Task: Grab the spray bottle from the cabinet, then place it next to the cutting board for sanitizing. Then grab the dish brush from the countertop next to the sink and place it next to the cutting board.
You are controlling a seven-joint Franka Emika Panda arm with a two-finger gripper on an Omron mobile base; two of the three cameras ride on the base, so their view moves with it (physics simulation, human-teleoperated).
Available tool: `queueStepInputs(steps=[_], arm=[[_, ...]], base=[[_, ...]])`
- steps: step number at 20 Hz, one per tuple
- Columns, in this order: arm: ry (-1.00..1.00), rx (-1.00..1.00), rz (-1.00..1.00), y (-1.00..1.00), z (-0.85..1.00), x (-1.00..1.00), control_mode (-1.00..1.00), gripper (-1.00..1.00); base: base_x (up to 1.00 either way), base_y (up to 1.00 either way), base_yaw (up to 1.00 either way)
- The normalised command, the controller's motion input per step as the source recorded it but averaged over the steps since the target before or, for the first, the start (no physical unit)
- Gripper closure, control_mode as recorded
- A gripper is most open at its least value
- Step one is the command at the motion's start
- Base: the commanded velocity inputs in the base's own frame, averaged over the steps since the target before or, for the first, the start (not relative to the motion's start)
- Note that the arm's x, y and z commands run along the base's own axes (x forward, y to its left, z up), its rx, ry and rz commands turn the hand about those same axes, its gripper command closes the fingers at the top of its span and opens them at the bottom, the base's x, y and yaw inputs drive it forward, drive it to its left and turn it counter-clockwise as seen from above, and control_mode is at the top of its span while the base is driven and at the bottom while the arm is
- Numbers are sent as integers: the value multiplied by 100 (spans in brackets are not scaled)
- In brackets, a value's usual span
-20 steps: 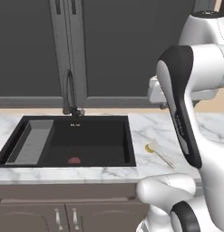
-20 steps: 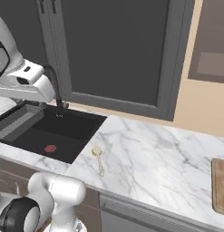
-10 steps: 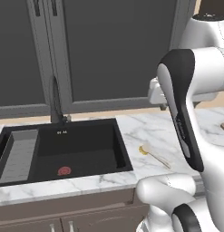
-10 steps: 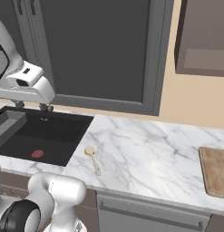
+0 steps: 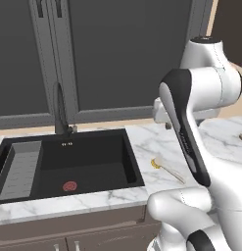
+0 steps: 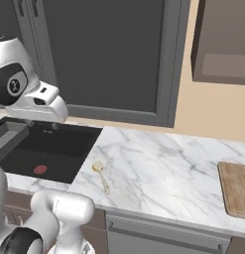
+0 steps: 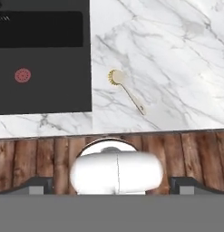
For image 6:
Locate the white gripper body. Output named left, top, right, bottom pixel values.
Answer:
left=7, top=93, right=69, bottom=124

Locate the black sink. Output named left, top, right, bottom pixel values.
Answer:
left=0, top=116, right=104, bottom=186

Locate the wooden cutting board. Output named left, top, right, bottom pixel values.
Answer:
left=216, top=161, right=245, bottom=220

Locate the grey framed window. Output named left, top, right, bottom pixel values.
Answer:
left=12, top=0, right=191, bottom=129

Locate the grey dishwasher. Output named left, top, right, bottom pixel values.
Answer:
left=105, top=211, right=233, bottom=254

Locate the dark window handle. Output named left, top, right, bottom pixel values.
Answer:
left=17, top=0, right=25, bottom=18
left=32, top=0, right=40, bottom=18

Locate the brown wall cabinet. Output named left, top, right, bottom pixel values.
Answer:
left=189, top=0, right=245, bottom=86

